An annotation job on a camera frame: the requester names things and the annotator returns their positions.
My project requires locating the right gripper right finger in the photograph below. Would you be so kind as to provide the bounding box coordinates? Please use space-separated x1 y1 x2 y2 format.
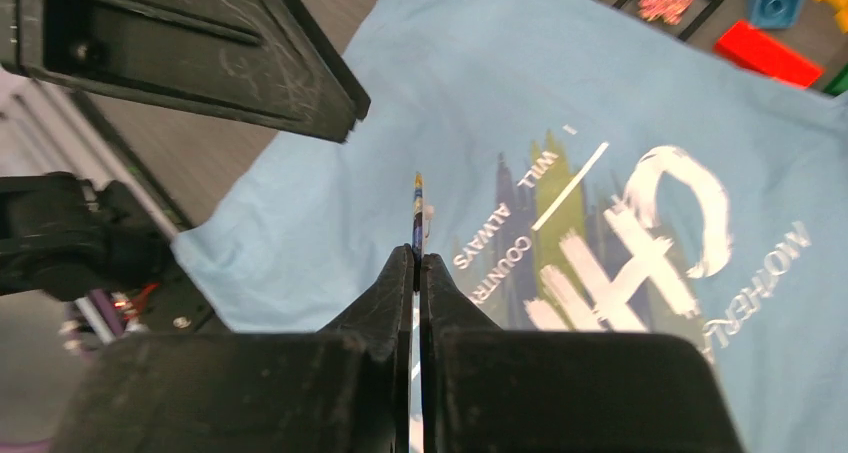
421 254 742 452

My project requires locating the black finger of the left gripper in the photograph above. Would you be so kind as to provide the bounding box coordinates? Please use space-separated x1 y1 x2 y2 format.
1 0 370 143

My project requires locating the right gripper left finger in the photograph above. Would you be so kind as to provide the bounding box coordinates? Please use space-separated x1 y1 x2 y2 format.
51 245 414 453

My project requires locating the blue round brooch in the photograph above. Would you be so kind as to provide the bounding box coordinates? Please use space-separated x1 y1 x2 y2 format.
412 172 433 261

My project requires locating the light blue printed t-shirt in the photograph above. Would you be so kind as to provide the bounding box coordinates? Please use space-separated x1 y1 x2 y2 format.
173 0 847 452

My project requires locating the pink leaf brooch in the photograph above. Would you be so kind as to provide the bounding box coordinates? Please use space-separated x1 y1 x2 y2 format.
638 0 694 25

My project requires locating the red flat block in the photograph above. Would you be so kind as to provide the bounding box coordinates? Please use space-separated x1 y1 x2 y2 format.
713 20 824 88

